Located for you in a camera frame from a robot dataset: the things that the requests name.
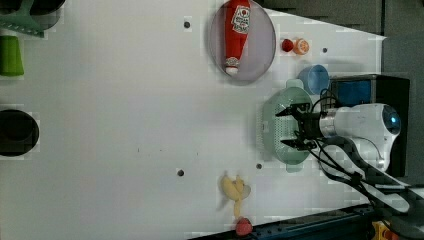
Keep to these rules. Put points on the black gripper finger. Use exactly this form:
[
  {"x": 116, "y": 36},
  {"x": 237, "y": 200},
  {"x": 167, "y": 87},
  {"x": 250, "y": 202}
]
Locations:
[
  {"x": 294, "y": 110},
  {"x": 296, "y": 144}
]

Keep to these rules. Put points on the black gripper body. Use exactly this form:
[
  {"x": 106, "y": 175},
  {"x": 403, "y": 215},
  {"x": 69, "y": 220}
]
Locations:
[{"x": 308, "y": 129}]

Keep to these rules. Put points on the green plastic strainer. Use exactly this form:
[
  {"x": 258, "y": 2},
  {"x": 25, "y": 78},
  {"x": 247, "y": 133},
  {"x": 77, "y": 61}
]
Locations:
[{"x": 274, "y": 129}]

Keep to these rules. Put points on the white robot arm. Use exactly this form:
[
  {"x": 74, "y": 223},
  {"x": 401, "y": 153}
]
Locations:
[{"x": 353, "y": 146}]

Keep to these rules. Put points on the blue cup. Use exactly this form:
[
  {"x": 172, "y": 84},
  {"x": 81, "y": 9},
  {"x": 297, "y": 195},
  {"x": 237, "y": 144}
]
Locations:
[{"x": 315, "y": 78}]

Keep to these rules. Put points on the black toaster oven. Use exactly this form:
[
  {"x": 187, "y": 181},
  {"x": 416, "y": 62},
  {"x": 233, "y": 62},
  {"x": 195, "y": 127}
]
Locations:
[{"x": 373, "y": 88}]

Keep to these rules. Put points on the orange slice toy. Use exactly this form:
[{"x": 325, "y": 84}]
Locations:
[{"x": 301, "y": 46}]

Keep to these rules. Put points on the red strawberry toy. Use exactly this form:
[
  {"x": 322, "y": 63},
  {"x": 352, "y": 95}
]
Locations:
[{"x": 287, "y": 45}]

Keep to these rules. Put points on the grey round plate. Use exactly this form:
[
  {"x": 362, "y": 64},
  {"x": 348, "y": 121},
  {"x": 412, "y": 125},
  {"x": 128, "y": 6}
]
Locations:
[{"x": 259, "y": 49}]

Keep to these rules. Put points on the peeled banana toy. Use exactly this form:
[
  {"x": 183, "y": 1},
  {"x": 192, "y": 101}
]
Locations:
[{"x": 236, "y": 190}]

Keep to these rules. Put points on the red fruit toy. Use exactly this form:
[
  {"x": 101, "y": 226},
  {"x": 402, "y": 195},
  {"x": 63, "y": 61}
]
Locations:
[{"x": 243, "y": 227}]

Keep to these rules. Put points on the red ketchup bottle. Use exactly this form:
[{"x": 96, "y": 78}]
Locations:
[{"x": 237, "y": 24}]

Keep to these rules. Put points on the black round object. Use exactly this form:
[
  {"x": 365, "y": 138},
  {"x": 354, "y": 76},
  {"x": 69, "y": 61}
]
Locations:
[{"x": 19, "y": 133}]

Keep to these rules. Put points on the green utensil holder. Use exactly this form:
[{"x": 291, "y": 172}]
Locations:
[{"x": 30, "y": 17}]

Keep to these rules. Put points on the green cup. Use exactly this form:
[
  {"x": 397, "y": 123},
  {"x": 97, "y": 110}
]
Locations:
[{"x": 10, "y": 57}]

